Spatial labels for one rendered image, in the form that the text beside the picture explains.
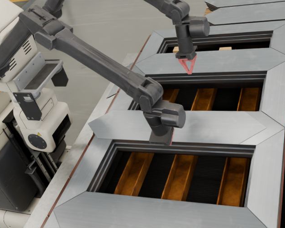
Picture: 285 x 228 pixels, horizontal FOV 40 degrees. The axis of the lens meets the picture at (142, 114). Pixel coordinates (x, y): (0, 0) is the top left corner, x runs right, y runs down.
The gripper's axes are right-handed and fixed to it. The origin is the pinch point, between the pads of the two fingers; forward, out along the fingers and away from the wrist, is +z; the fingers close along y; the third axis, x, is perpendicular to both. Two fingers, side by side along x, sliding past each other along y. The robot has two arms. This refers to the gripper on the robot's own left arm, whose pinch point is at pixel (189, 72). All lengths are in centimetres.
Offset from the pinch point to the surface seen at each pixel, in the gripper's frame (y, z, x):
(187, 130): -15.8, 17.7, -0.6
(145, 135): -19.1, 18.1, 15.7
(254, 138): -19.3, 19.3, -26.0
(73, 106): 119, 69, 146
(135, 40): 223, 43, 123
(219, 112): -6.0, 15.5, -11.2
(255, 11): 77, -4, -17
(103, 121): -11.8, 15.6, 37.5
